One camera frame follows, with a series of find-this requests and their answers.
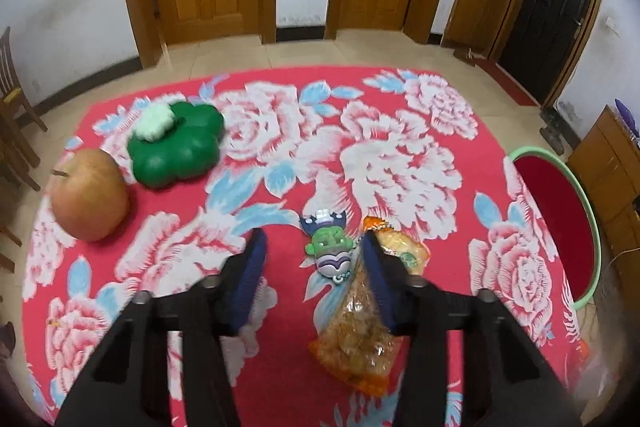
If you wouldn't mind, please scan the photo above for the pair of grey shoes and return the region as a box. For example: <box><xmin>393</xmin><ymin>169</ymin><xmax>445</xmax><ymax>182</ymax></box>
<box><xmin>540</xmin><ymin>127</ymin><xmax>569</xmax><ymax>156</ymax></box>

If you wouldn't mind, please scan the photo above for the green-rimmed red bin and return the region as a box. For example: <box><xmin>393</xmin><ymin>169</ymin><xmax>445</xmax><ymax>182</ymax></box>
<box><xmin>506</xmin><ymin>146</ymin><xmax>602</xmax><ymax>312</ymax></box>

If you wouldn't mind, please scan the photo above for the wooden sideboard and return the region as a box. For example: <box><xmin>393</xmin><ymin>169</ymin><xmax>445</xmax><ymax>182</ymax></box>
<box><xmin>567</xmin><ymin>105</ymin><xmax>640</xmax><ymax>269</ymax></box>

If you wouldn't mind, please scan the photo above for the white fluffy ball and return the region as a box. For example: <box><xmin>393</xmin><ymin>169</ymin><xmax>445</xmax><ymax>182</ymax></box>
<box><xmin>136</xmin><ymin>103</ymin><xmax>177</xmax><ymax>142</ymax></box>

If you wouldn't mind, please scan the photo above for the orange snack packet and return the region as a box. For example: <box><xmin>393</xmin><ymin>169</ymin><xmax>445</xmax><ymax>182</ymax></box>
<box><xmin>307</xmin><ymin>216</ymin><xmax>432</xmax><ymax>397</ymax></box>

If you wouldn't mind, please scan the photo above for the red door mat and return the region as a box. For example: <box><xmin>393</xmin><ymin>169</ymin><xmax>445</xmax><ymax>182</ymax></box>
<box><xmin>475</xmin><ymin>57</ymin><xmax>539</xmax><ymax>108</ymax></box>

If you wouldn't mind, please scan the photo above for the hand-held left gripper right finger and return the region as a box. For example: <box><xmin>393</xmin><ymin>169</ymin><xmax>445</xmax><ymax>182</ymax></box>
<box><xmin>359</xmin><ymin>229</ymin><xmax>583</xmax><ymax>427</ymax></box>

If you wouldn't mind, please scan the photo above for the black door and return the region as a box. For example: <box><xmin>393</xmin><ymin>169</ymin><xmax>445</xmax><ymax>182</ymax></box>
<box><xmin>487</xmin><ymin>0</ymin><xmax>611</xmax><ymax>108</ymax></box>

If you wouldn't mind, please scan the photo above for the green flower-shaped cushion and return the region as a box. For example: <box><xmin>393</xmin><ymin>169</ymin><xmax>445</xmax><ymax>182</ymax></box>
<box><xmin>126</xmin><ymin>101</ymin><xmax>225</xmax><ymax>188</ymax></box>

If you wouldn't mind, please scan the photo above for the wooden chair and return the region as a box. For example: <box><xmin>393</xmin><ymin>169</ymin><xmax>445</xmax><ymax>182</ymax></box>
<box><xmin>0</xmin><ymin>27</ymin><xmax>49</xmax><ymax>192</ymax></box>

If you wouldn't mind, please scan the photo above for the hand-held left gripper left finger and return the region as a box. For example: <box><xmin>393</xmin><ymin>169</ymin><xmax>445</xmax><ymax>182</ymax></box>
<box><xmin>52</xmin><ymin>227</ymin><xmax>269</xmax><ymax>427</ymax></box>

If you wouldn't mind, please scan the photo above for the red floral tablecloth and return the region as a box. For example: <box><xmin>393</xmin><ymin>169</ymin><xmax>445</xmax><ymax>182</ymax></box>
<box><xmin>22</xmin><ymin>66</ymin><xmax>588</xmax><ymax>427</ymax></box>

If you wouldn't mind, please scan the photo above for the green-faced cartoon toy figure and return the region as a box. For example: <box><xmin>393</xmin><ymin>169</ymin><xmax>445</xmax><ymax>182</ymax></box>
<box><xmin>299</xmin><ymin>208</ymin><xmax>359</xmax><ymax>283</ymax></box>

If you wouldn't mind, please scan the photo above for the thin floor cable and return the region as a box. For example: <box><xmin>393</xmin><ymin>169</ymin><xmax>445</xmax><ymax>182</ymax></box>
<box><xmin>600</xmin><ymin>244</ymin><xmax>640</xmax><ymax>269</ymax></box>

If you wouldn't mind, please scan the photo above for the wooden shoe cabinet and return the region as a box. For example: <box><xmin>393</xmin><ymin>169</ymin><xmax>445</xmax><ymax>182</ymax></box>
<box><xmin>442</xmin><ymin>0</ymin><xmax>511</xmax><ymax>55</ymax></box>

